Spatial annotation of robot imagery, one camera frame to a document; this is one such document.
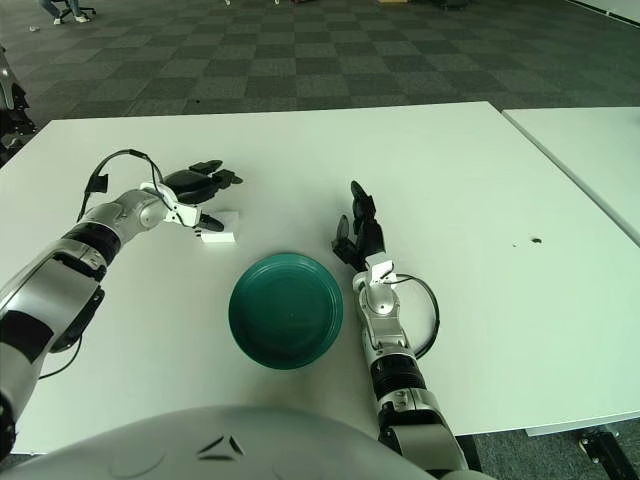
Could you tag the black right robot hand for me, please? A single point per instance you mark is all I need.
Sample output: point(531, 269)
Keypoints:
point(367, 235)

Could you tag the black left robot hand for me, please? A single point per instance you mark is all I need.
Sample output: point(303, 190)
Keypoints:
point(192, 182)

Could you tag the white charger block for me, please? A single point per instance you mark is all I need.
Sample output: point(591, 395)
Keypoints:
point(222, 236)

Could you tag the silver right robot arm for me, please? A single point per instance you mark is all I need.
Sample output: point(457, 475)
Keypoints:
point(385, 330)

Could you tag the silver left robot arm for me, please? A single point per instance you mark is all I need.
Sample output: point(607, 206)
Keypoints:
point(50, 285)

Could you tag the green round plate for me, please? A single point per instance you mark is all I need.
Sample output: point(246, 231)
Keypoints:
point(285, 315)

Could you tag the chair base with casters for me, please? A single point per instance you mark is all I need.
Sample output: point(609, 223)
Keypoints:
point(227, 2)

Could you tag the black office chair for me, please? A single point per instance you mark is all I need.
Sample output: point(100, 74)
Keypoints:
point(15, 130)

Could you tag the black swivel chair base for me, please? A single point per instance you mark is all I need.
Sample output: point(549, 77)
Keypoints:
point(87, 9)

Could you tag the seated person in jeans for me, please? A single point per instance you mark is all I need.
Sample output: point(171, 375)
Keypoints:
point(50, 7)

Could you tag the brown cardboard box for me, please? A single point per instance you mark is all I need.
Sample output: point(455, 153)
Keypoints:
point(392, 1)

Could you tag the white rectangular table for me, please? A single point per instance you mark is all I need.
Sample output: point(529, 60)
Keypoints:
point(590, 150)

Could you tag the grey robot torso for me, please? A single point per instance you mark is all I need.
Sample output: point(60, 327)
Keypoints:
point(225, 450)

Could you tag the black table foot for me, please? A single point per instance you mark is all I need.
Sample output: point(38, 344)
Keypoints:
point(602, 450)

